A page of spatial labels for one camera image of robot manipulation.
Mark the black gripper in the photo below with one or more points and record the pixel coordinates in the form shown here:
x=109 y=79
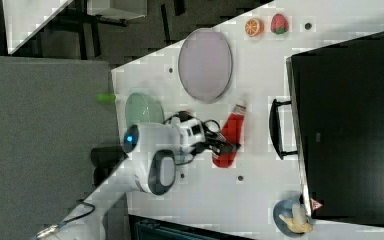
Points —
x=217 y=144

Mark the red ketchup bottle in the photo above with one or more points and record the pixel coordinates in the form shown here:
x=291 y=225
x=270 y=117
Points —
x=232 y=130

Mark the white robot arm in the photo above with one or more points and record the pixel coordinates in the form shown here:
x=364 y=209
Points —
x=153 y=152

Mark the toaster oven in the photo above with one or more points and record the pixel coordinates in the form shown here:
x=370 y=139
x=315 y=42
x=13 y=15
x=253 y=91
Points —
x=337 y=103

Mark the round grey plate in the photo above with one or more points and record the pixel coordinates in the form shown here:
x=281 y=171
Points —
x=205 y=65

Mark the green colander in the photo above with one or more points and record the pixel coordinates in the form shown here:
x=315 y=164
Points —
x=142 y=108

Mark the blue cup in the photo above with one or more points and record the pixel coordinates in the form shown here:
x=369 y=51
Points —
x=285 y=207

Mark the banana toy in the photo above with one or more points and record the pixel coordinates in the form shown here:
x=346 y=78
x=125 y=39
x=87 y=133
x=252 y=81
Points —
x=298 y=223

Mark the orange slice toy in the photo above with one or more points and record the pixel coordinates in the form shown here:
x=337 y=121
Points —
x=254 y=27

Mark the pink strawberry toy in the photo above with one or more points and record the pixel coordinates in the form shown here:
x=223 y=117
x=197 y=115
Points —
x=279 y=24

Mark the blue metal frame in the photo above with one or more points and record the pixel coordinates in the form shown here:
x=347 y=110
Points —
x=150 y=229

